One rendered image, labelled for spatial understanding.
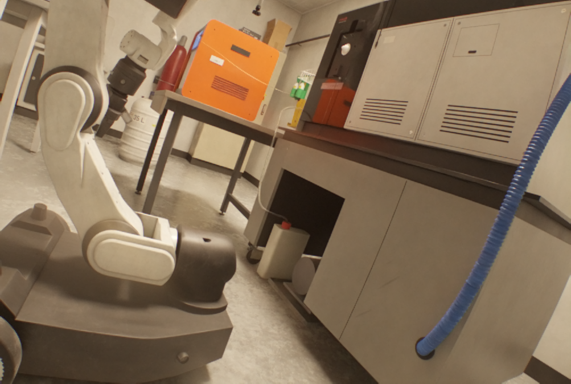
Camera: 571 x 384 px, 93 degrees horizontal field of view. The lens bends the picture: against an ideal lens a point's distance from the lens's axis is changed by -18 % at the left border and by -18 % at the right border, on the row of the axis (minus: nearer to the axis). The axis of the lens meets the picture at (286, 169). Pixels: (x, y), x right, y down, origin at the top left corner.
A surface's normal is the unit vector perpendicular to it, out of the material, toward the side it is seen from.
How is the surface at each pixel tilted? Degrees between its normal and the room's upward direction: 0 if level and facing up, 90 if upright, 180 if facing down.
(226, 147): 90
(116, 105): 105
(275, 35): 90
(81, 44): 90
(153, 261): 90
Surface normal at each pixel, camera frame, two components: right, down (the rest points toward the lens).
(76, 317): 0.35, -0.94
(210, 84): 0.44, 0.22
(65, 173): 0.29, 0.60
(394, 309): -0.83, -0.27
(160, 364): 0.67, 0.29
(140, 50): 0.61, 0.55
